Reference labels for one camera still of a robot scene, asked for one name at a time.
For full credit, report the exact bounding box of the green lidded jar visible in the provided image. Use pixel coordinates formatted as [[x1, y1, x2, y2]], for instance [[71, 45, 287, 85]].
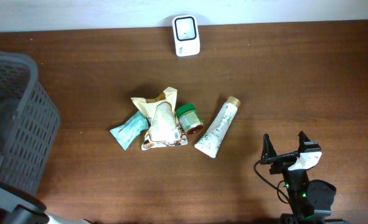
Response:
[[176, 104, 204, 134]]

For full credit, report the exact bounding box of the teal wipes packet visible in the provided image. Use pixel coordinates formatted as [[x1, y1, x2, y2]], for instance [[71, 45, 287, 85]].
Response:
[[110, 111, 149, 150]]

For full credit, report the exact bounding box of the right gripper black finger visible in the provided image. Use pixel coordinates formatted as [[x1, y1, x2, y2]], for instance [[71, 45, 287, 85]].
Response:
[[261, 134, 277, 160], [298, 131, 310, 152]]

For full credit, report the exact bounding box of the white bamboo print tube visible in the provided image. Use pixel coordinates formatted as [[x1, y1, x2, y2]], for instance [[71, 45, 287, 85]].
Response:
[[194, 96, 240, 158]]

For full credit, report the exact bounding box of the beige snack bag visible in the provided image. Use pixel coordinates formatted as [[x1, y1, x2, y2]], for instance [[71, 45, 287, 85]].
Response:
[[131, 87, 188, 151]]

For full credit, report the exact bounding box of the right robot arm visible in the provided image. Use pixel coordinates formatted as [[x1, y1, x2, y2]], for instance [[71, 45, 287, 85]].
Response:
[[253, 131, 347, 223]]

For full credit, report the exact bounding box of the white barcode scanner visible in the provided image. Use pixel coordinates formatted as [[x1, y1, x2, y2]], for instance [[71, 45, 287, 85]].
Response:
[[172, 15, 201, 57]]

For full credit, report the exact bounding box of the grey plastic basket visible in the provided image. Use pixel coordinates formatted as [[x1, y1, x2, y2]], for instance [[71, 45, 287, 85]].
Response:
[[0, 51, 60, 195]]

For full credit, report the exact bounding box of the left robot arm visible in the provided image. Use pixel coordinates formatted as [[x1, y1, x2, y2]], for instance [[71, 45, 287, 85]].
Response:
[[0, 182, 89, 224]]

